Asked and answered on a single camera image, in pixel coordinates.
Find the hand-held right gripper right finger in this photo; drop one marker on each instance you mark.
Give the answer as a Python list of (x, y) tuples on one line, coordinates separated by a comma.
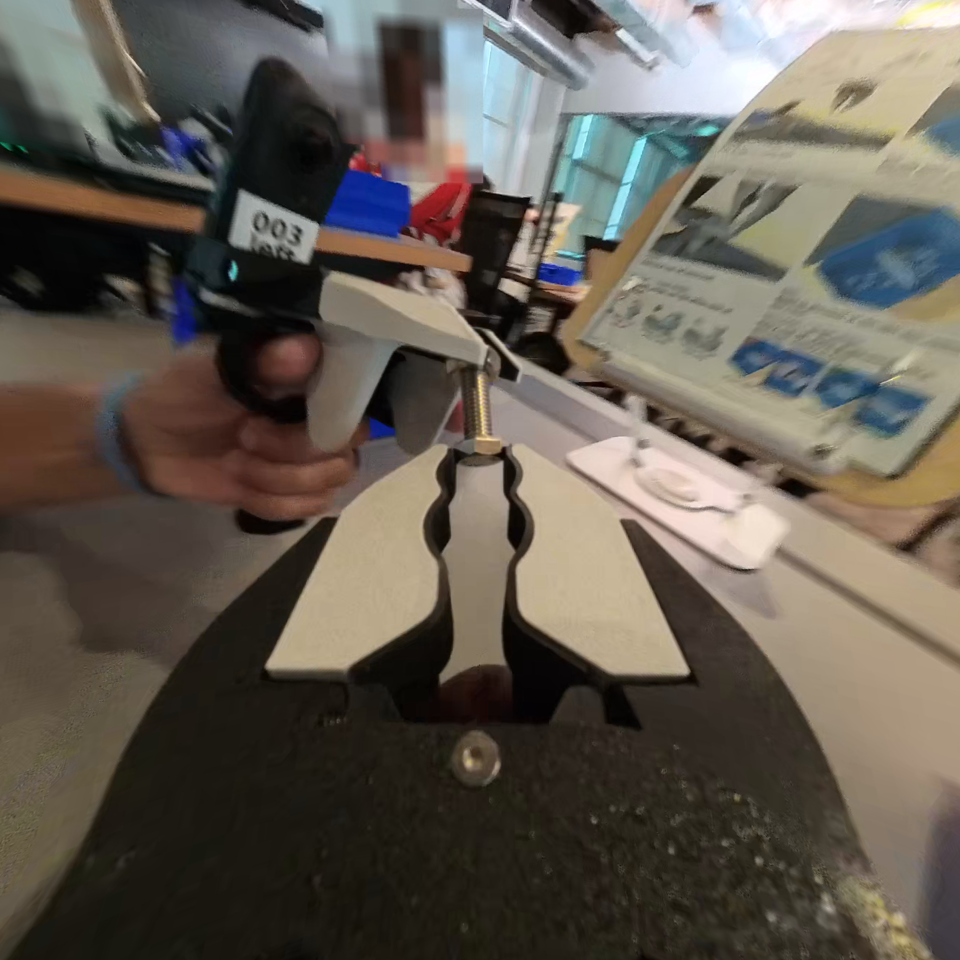
[(592, 592)]

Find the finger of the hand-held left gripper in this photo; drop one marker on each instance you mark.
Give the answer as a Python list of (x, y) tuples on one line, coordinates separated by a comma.
[(397, 315), (424, 405)]

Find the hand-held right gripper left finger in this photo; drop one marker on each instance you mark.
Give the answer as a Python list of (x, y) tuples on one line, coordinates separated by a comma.
[(352, 592)]

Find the silver hex bolt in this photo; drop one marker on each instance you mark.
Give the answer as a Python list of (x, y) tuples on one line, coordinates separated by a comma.
[(476, 409)]

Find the blue plastic bin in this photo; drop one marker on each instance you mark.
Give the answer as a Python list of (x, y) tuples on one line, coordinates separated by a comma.
[(184, 315), (371, 202), (561, 274)]

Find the person's right hand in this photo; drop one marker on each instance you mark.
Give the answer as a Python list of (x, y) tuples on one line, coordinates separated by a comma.
[(476, 697)]

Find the person's left hand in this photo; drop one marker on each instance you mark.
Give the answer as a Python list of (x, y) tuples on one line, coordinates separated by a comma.
[(210, 450)]

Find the black office chair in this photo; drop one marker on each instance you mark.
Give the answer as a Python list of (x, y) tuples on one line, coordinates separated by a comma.
[(495, 247)]

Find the wooden edged table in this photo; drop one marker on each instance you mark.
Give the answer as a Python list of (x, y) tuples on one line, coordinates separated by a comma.
[(112, 206)]

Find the wooden instruction board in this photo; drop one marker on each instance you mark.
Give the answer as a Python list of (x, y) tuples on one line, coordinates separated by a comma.
[(787, 262)]

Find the silver ventilation duct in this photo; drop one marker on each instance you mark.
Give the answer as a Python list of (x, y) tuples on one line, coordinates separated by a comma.
[(540, 37)]

